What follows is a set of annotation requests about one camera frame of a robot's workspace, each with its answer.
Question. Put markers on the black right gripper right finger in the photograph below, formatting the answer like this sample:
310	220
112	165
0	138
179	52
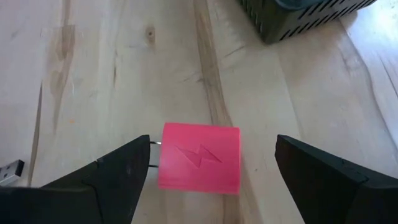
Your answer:
335	193

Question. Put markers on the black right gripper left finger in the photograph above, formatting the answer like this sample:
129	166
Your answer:
93	193

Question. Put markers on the pink charger block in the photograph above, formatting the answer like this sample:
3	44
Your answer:
199	158

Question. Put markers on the black mesh basket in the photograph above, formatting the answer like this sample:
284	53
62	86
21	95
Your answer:
295	21

